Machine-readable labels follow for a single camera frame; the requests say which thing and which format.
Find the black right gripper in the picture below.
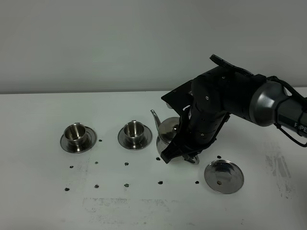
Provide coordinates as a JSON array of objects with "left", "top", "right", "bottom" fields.
[{"left": 161, "top": 80, "right": 230, "bottom": 164}]

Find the right stainless steel teacup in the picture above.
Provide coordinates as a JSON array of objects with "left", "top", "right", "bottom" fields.
[{"left": 123, "top": 120, "right": 144, "bottom": 149}]

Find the stainless steel teacup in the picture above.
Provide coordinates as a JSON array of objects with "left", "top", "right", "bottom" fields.
[
  {"left": 123, "top": 120, "right": 144, "bottom": 149},
  {"left": 63, "top": 123, "right": 87, "bottom": 152}
]

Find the left stainless steel saucer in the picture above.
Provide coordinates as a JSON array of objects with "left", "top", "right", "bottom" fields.
[{"left": 60, "top": 126, "right": 97, "bottom": 154}]

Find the right stainless steel saucer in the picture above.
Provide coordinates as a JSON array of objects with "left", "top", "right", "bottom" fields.
[{"left": 118, "top": 126, "right": 152, "bottom": 150}]

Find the stainless steel teapot saucer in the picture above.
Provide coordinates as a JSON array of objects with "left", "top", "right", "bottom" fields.
[{"left": 204, "top": 159, "right": 244, "bottom": 194}]

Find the left stainless steel teacup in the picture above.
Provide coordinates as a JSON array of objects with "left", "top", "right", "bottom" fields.
[{"left": 63, "top": 123, "right": 87, "bottom": 152}]

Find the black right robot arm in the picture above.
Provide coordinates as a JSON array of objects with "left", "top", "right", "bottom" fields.
[{"left": 161, "top": 55, "right": 307, "bottom": 162}]

